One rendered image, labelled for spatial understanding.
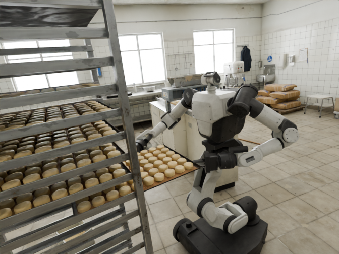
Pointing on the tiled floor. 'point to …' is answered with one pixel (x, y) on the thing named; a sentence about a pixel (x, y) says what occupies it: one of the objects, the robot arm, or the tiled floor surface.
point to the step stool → (320, 103)
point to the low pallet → (287, 109)
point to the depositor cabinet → (157, 112)
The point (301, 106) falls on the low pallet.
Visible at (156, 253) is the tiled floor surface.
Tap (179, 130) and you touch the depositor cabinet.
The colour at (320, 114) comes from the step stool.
